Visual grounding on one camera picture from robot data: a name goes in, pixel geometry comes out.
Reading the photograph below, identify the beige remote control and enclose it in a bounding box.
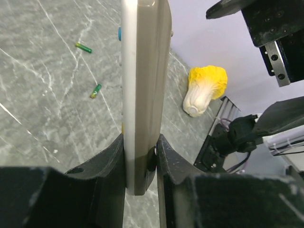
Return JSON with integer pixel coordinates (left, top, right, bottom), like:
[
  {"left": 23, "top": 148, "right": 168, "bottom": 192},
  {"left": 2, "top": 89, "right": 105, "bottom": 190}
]
[{"left": 119, "top": 0, "right": 172, "bottom": 196}]

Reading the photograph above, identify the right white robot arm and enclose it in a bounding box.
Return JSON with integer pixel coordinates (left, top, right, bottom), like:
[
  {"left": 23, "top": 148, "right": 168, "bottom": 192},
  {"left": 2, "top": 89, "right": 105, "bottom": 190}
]
[{"left": 195, "top": 0, "right": 304, "bottom": 172}]

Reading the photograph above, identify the green battery near remote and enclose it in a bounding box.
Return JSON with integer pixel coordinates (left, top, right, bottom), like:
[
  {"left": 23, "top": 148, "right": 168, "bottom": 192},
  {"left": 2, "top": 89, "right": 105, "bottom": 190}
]
[{"left": 75, "top": 42, "right": 93, "bottom": 54}]

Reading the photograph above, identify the yellow napa cabbage toy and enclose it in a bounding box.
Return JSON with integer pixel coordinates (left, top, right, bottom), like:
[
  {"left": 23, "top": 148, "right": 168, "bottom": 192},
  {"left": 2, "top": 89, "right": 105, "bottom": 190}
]
[{"left": 183, "top": 65, "right": 228, "bottom": 117}]

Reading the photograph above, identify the aluminium rail frame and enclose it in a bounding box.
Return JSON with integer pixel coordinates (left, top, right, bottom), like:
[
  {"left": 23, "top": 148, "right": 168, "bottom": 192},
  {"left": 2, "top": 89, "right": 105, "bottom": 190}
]
[{"left": 209, "top": 97, "right": 241, "bottom": 135}]

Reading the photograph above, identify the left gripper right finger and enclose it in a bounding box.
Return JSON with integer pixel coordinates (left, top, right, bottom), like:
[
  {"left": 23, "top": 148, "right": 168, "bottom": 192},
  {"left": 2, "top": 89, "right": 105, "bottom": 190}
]
[{"left": 156, "top": 135, "right": 304, "bottom": 228}]

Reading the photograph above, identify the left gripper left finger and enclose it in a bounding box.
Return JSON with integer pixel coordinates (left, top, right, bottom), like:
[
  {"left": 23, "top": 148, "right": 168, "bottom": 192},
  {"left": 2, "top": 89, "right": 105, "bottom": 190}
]
[{"left": 0, "top": 135, "right": 125, "bottom": 228}]

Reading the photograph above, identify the green battery centre table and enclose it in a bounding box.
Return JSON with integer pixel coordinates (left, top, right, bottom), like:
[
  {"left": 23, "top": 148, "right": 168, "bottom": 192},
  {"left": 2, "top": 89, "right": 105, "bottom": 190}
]
[{"left": 89, "top": 84, "right": 102, "bottom": 99}]

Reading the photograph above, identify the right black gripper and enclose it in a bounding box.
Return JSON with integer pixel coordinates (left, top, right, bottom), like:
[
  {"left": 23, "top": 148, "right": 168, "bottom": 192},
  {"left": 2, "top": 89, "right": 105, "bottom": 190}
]
[{"left": 206, "top": 0, "right": 304, "bottom": 87}]

